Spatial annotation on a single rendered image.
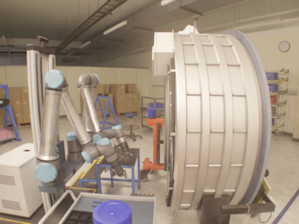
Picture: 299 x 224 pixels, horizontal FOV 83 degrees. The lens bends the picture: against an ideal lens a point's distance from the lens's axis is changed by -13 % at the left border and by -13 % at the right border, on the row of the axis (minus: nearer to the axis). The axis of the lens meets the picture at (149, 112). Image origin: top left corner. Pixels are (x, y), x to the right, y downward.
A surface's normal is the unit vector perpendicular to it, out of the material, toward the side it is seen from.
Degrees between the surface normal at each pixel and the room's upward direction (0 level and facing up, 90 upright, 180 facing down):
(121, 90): 90
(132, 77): 90
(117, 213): 0
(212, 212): 90
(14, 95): 90
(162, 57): 133
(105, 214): 0
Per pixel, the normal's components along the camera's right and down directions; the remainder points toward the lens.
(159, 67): -0.05, 0.78
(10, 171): -0.04, 0.15
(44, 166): 0.35, 0.24
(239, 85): -0.06, -0.30
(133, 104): 0.58, 0.12
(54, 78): 0.38, 0.01
